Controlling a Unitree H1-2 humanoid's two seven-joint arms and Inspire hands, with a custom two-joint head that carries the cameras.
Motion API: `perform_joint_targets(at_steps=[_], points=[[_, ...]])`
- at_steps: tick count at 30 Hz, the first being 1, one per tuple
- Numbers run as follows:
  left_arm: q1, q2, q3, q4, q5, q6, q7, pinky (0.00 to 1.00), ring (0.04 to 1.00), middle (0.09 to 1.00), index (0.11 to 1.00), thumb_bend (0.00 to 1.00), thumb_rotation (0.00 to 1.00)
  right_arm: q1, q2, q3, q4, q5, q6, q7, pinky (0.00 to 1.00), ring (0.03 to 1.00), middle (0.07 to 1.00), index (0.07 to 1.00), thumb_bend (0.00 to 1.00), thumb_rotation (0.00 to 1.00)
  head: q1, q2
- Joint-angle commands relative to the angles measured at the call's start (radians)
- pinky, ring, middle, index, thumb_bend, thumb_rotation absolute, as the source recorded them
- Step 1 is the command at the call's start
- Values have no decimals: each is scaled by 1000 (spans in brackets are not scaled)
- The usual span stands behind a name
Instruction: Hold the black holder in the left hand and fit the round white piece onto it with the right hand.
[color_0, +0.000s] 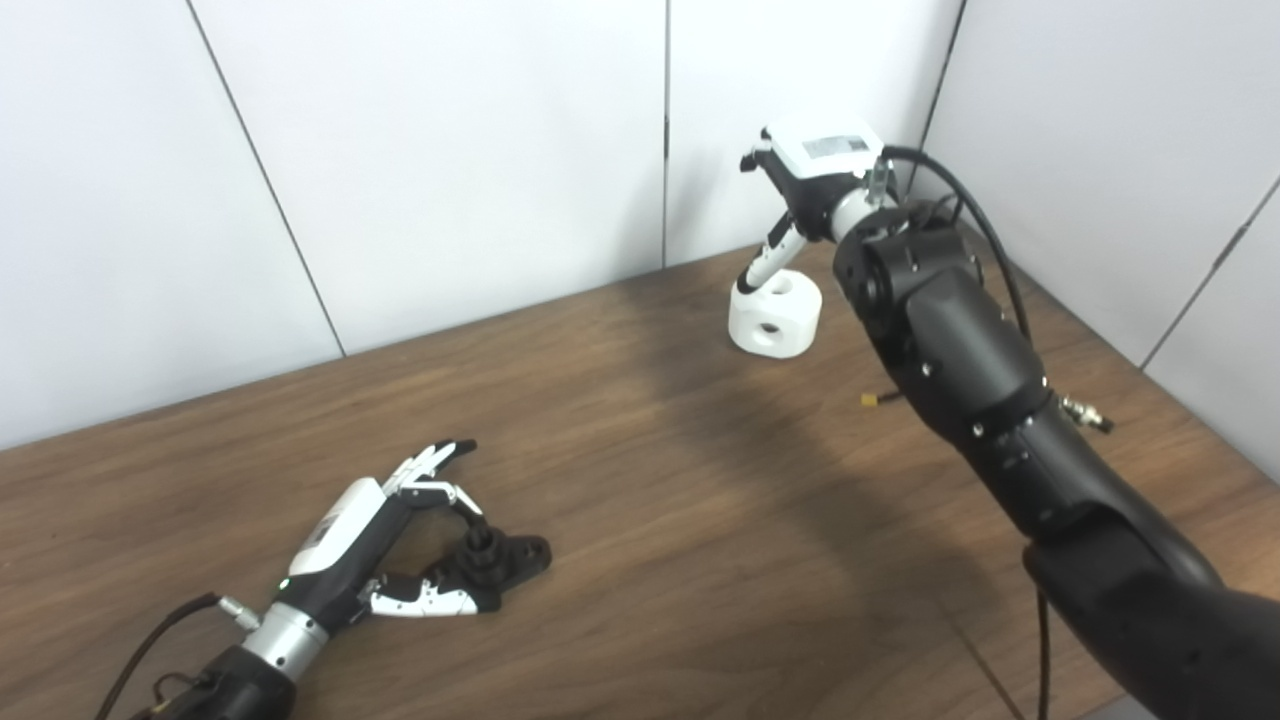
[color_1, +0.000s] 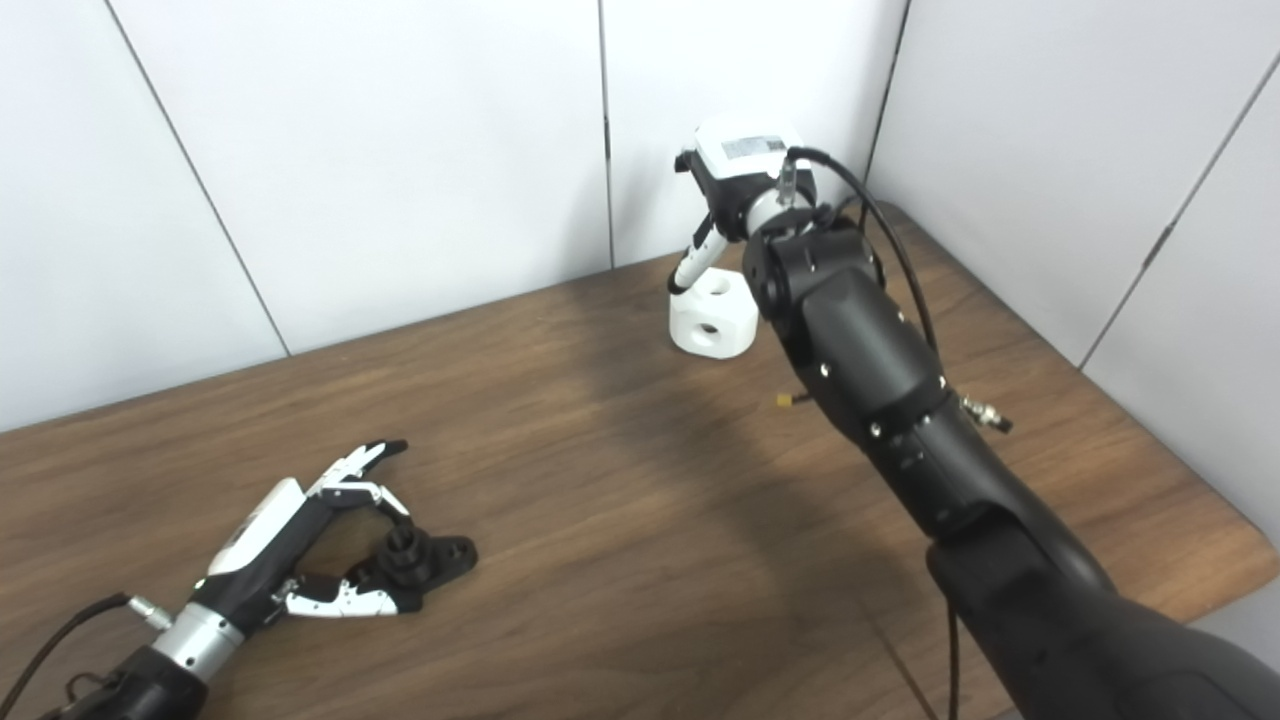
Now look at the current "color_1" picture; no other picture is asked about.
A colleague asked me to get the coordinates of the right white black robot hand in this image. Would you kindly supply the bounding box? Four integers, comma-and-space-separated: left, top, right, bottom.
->
666, 113, 821, 297

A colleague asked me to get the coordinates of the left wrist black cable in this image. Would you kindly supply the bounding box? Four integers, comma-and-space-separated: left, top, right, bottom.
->
0, 592, 173, 716

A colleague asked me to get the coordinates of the black flanged holder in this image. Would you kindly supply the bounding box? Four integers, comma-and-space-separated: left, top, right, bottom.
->
345, 524, 479, 601

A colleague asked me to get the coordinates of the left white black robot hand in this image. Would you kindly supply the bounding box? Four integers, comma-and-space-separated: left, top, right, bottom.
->
188, 439, 426, 636

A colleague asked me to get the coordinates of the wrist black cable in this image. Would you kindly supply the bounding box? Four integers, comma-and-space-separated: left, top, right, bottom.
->
0, 592, 173, 716
778, 146, 963, 720

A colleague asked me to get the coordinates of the round white piece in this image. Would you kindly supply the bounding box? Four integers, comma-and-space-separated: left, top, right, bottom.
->
668, 268, 760, 358

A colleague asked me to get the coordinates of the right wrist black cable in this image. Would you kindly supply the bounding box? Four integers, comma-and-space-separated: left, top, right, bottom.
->
778, 146, 963, 720

